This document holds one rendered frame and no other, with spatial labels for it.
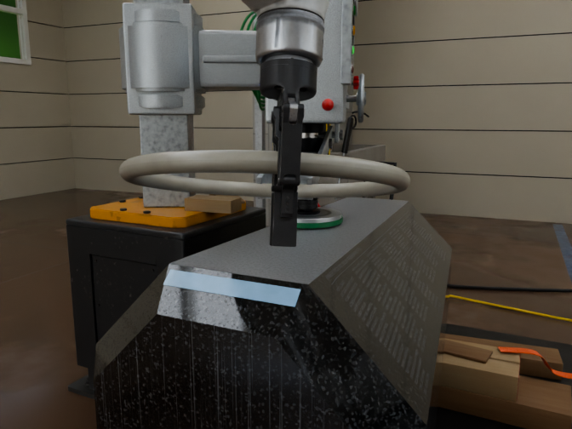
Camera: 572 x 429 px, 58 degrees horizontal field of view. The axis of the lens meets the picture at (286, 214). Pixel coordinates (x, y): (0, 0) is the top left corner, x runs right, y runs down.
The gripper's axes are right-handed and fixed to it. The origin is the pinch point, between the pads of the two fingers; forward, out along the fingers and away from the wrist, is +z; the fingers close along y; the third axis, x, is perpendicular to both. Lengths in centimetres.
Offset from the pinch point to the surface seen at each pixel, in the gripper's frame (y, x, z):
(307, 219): 79, -16, -4
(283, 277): 37.7, -4.9, 10.0
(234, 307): 36.7, 4.8, 16.2
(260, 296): 35.5, -0.3, 13.8
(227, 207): 130, 6, -9
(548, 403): 113, -114, 59
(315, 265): 45.1, -12.7, 7.8
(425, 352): 46, -38, 27
